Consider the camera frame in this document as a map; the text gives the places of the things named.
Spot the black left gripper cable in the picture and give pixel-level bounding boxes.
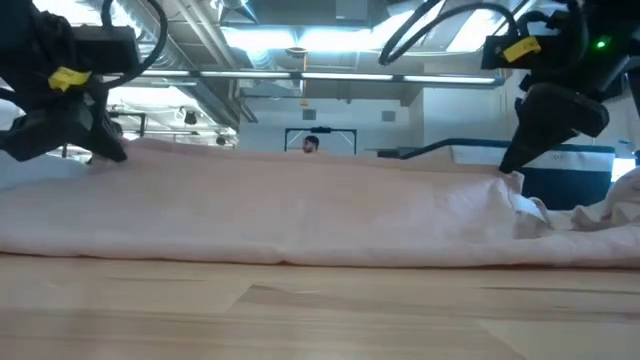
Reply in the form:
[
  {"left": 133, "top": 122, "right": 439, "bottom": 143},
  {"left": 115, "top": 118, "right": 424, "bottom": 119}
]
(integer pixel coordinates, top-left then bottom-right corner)
[{"left": 102, "top": 0, "right": 169, "bottom": 76}]

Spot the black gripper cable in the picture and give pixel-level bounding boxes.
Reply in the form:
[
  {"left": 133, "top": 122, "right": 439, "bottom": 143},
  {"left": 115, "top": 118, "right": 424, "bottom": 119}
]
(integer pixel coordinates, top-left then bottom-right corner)
[
  {"left": 102, "top": 0, "right": 169, "bottom": 76},
  {"left": 378, "top": 0, "right": 521, "bottom": 67}
]

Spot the black background rig frame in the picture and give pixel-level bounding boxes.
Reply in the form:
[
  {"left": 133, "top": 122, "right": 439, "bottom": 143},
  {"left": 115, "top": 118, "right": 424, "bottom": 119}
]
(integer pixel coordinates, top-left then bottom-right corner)
[
  {"left": 107, "top": 109, "right": 148, "bottom": 139},
  {"left": 283, "top": 126, "right": 359, "bottom": 156}
]

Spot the navy fabric basket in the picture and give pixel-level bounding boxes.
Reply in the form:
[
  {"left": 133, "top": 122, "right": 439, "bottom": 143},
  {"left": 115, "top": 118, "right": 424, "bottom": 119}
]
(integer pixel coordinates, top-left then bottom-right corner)
[{"left": 399, "top": 137, "right": 617, "bottom": 212}]

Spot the white towel with red checks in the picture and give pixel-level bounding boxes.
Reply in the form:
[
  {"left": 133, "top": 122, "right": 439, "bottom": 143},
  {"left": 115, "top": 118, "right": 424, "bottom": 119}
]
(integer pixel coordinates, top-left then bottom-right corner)
[{"left": 569, "top": 166, "right": 640, "bottom": 232}]

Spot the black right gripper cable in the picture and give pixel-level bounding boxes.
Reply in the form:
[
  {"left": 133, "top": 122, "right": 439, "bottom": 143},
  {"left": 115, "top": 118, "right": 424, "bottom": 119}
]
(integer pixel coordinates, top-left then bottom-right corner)
[{"left": 378, "top": 0, "right": 521, "bottom": 67}]

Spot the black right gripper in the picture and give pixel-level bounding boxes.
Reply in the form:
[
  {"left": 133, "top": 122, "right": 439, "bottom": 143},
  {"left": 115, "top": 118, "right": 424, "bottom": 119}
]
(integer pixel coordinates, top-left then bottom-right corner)
[{"left": 498, "top": 0, "right": 640, "bottom": 174}]

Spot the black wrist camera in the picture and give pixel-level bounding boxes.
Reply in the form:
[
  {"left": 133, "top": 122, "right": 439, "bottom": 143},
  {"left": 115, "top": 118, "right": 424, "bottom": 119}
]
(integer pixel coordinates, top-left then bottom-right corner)
[
  {"left": 69, "top": 24, "right": 141, "bottom": 76},
  {"left": 482, "top": 34, "right": 544, "bottom": 71}
]

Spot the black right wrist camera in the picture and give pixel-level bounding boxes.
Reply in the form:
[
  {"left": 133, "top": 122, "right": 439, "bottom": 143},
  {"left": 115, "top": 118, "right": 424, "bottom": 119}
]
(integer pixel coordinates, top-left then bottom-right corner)
[{"left": 482, "top": 34, "right": 544, "bottom": 71}]

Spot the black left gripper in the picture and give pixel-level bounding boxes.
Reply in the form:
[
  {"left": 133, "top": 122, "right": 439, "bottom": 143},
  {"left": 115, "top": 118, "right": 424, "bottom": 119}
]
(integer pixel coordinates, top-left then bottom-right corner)
[{"left": 0, "top": 0, "right": 129, "bottom": 164}]

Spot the yellow cable tag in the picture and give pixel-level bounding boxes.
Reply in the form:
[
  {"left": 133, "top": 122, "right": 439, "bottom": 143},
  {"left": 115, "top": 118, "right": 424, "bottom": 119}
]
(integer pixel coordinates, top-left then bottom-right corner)
[
  {"left": 502, "top": 35, "right": 543, "bottom": 64},
  {"left": 48, "top": 66, "right": 93, "bottom": 93}
]

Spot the long ceiling light bar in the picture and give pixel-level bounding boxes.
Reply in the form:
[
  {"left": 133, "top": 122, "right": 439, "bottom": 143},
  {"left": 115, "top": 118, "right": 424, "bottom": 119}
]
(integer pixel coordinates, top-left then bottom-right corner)
[{"left": 99, "top": 68, "right": 506, "bottom": 89}]

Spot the plain pink towel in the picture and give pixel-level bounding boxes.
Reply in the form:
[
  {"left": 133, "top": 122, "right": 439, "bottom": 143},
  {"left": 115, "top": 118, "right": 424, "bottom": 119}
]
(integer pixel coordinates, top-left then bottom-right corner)
[{"left": 0, "top": 137, "right": 640, "bottom": 270}]

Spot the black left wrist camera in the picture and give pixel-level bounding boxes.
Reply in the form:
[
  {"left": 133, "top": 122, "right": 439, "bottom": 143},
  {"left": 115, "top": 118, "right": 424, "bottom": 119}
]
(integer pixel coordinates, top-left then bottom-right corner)
[{"left": 69, "top": 24, "right": 141, "bottom": 76}]

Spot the yellow hanging cord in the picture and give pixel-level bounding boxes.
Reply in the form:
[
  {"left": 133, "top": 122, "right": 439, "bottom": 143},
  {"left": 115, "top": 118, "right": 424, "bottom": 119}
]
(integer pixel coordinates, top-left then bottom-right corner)
[{"left": 298, "top": 49, "right": 310, "bottom": 108}]

